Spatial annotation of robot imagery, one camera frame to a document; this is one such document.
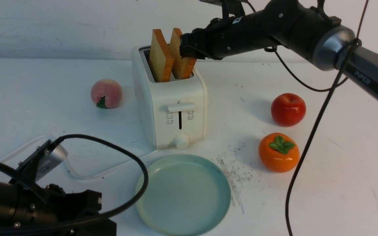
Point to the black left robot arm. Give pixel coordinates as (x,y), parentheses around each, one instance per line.
(21,208)

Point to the red toy apple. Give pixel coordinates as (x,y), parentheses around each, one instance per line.
(288,110)

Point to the pink toy peach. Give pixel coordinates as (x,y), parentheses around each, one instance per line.
(106,93)

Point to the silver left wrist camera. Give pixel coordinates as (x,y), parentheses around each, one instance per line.
(42,161)

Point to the white toaster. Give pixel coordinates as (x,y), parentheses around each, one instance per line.
(174,113)

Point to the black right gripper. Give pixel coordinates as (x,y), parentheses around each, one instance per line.
(224,38)

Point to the light green round plate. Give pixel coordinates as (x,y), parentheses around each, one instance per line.
(187,195)

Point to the toast slice slot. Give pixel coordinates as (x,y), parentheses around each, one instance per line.
(160,59)
(182,66)

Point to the orange toy persimmon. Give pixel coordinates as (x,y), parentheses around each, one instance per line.
(278,153)

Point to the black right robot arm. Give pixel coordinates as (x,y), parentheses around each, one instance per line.
(321,40)

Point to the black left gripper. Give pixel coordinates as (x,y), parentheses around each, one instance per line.
(63,207)

